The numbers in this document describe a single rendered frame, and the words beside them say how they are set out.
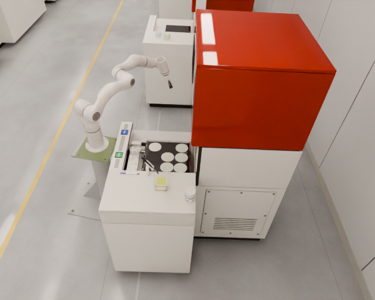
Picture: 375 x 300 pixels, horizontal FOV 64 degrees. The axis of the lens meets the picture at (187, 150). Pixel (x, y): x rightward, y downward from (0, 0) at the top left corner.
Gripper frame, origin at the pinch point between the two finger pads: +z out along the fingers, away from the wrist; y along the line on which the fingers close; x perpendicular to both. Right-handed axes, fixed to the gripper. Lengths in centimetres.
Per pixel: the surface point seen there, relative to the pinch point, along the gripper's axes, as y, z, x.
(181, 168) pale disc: 97, -9, -21
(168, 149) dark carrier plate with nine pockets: 74, -7, -25
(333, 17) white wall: -21, 26, 194
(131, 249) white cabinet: 131, 12, -79
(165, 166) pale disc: 91, -12, -32
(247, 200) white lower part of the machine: 128, 24, 17
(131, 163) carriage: 79, -15, -54
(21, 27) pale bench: -371, 80, -194
